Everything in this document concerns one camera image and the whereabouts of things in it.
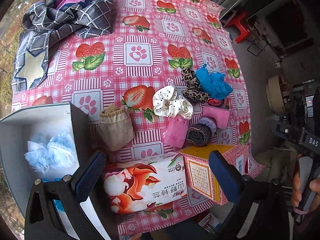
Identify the fluffy light blue scrunchie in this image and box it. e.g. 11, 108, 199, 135
24, 131, 78, 174

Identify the beige sock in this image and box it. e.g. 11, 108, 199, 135
97, 103, 135, 152

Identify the leopard print scrunchie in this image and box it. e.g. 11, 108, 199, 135
181, 68, 209, 103

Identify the white polka dot scrunchie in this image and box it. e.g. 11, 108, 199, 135
152, 85, 194, 120

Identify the pink navy striped sock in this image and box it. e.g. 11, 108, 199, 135
207, 98, 229, 109

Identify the person's right hand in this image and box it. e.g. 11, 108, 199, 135
290, 154, 320, 213

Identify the pink patterned carton box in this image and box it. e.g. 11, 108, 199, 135
179, 143, 251, 205

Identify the floral tissue pack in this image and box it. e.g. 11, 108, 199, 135
103, 152, 188, 214

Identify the dark beaded rolled sock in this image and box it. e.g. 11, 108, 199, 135
186, 124, 212, 147

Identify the lavender knitted rolled sock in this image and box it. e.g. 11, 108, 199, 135
199, 116, 217, 135

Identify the white storage box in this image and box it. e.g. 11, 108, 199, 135
1, 103, 109, 239

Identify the pink foam sponge with holes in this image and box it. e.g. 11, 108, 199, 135
163, 115, 189, 148

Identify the pink strawberry tablecloth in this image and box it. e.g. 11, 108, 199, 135
12, 0, 251, 239

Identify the red plastic stool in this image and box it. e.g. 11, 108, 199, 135
225, 11, 251, 43

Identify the navy plaid cloth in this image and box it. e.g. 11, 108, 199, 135
11, 0, 112, 93

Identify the black folding chair frame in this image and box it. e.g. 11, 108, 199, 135
247, 25, 268, 57

